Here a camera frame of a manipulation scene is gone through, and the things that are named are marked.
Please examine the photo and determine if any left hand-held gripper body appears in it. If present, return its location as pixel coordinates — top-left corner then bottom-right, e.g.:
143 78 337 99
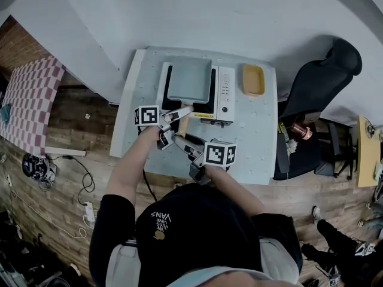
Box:
133 105 178 151

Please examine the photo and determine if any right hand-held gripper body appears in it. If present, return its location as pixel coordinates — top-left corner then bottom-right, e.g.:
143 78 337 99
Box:
189 141 237 186

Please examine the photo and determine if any grey square frying pan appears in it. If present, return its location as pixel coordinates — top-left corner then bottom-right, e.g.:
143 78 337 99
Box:
166 56 213 138

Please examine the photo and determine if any white portable stove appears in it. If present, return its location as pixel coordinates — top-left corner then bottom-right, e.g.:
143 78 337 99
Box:
156 62 236 124

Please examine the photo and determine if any person's left forearm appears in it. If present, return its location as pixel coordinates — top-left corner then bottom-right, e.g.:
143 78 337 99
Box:
105 125 161 209

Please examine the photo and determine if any person's right forearm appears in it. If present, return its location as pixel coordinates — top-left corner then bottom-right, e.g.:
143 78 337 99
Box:
206 165 268 218

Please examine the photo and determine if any white board panel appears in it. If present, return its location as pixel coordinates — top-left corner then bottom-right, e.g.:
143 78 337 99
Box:
108 48 148 158

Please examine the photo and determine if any yellow plastic tray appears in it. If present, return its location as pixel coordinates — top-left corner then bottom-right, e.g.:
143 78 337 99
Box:
241 63 266 97

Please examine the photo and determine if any person's black cap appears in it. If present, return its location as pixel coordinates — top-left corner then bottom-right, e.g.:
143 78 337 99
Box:
135 183 265 280

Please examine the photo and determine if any copper cup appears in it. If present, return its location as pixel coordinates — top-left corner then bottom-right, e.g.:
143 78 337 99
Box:
290 122 314 141

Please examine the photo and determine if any person's black shirt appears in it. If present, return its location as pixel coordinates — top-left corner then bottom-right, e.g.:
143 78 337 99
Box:
89 182 303 287

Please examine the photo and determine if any white power strip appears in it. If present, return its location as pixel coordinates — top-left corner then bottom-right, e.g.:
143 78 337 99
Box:
83 201 96 229

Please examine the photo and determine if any red checkered cloth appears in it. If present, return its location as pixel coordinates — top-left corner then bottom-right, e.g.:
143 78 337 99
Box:
0 55 66 155

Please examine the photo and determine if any black office chair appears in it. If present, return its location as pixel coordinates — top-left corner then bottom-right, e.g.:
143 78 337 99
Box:
272 35 363 181

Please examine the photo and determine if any yellow wooden desk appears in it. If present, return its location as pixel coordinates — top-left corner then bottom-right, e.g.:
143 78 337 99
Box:
355 115 383 188

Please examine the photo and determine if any black power cable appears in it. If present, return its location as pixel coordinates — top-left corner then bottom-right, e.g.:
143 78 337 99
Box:
47 155 96 206

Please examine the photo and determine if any grey shoulder strap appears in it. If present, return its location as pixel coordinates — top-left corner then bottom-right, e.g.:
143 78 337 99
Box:
258 237 300 284
106 240 141 287

